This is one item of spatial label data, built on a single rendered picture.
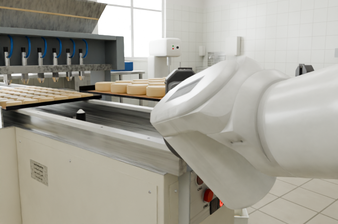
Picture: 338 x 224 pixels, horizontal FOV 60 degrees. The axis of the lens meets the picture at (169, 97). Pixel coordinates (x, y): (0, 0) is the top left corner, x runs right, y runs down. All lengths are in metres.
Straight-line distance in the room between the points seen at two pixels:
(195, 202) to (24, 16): 0.91
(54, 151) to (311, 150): 0.84
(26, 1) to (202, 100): 1.08
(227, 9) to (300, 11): 1.47
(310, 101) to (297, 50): 4.94
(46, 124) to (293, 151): 0.87
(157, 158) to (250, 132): 0.46
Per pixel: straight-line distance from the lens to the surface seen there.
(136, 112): 1.08
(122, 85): 0.66
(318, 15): 5.02
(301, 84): 0.18
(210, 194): 0.72
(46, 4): 1.27
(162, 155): 0.62
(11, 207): 1.26
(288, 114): 0.18
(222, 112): 0.20
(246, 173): 0.27
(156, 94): 0.58
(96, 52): 1.44
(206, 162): 0.26
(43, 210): 1.10
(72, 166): 0.88
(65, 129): 0.90
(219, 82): 0.21
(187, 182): 0.66
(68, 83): 4.31
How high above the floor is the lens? 1.08
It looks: 8 degrees down
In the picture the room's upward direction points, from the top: straight up
